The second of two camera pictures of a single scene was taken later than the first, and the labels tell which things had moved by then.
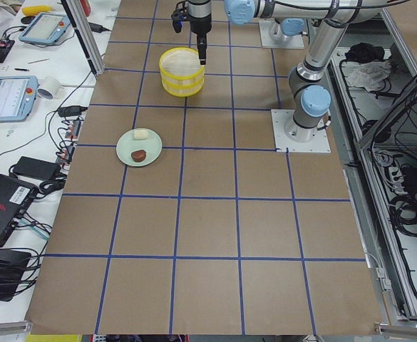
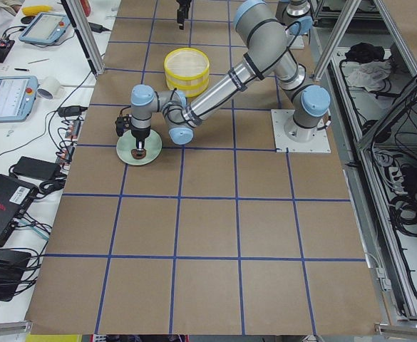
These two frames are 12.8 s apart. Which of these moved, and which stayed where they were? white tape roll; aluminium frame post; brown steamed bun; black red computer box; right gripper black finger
Moved: right gripper black finger
Stayed: brown steamed bun; aluminium frame post; white tape roll; black red computer box
